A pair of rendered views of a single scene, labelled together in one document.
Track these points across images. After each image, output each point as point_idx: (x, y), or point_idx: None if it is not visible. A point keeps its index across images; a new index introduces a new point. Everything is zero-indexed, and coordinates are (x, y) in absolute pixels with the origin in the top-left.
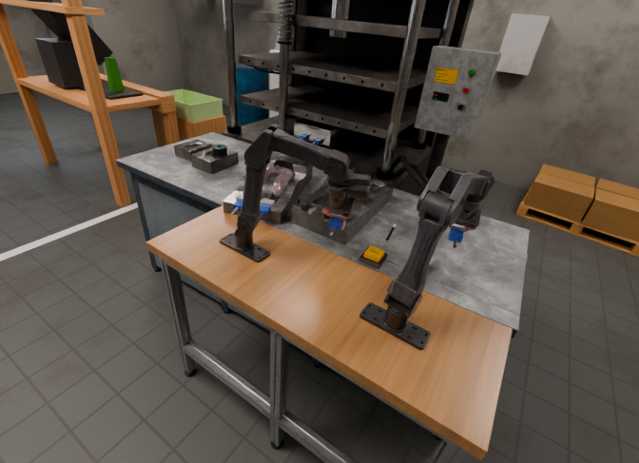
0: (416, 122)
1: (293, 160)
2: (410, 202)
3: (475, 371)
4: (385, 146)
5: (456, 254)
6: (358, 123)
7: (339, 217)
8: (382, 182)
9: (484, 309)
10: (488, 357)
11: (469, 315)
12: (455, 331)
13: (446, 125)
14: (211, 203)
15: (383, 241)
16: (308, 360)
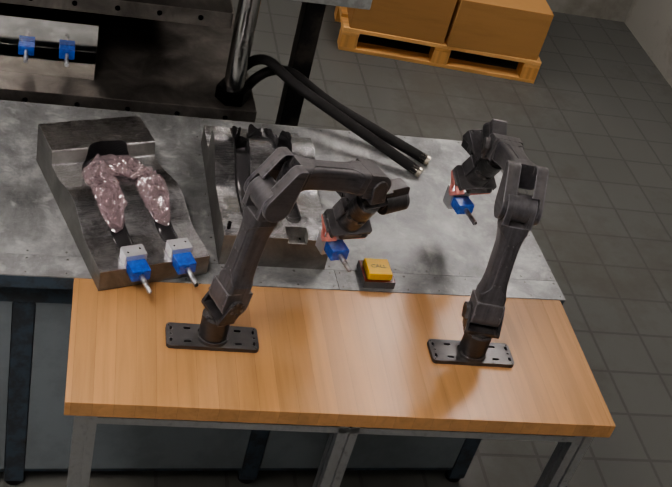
0: None
1: (113, 131)
2: (322, 147)
3: (564, 362)
4: (237, 48)
5: (448, 223)
6: (162, 4)
7: (337, 237)
8: (239, 112)
9: (525, 289)
10: (563, 343)
11: (518, 304)
12: (521, 330)
13: None
14: (42, 282)
15: (358, 240)
16: (228, 480)
